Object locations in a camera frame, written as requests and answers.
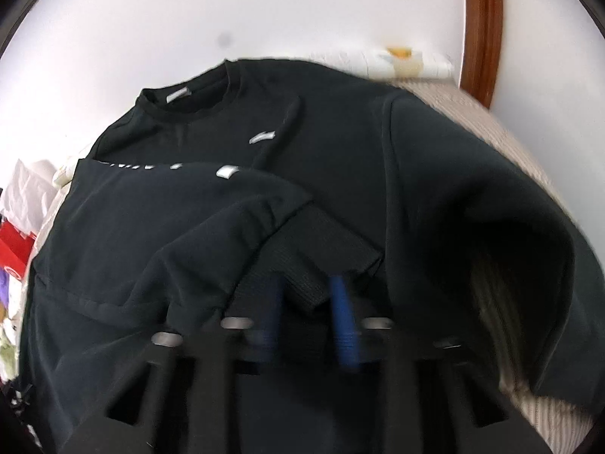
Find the purple cloth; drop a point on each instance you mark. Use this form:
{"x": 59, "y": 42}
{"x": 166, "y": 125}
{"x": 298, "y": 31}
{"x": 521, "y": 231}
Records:
{"x": 4, "y": 293}

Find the black t-shirt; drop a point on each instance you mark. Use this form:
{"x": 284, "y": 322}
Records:
{"x": 331, "y": 175}

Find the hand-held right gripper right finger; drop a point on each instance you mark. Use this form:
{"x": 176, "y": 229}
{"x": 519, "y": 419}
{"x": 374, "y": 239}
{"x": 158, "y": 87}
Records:
{"x": 342, "y": 326}

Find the brown wooden door frame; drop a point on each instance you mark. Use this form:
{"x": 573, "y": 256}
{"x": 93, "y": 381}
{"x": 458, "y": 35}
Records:
{"x": 484, "y": 33}

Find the white plastic bag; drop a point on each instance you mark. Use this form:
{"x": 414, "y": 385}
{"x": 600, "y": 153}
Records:
{"x": 28, "y": 189}

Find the red box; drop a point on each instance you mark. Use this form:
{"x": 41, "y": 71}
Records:
{"x": 14, "y": 255}

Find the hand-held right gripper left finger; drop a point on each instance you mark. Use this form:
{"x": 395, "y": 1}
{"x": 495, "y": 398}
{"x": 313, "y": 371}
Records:
{"x": 270, "y": 321}

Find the striped bed cover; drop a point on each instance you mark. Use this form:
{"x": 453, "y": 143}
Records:
{"x": 496, "y": 118}

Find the white printed rolled bumper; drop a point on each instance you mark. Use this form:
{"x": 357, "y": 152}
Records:
{"x": 359, "y": 59}

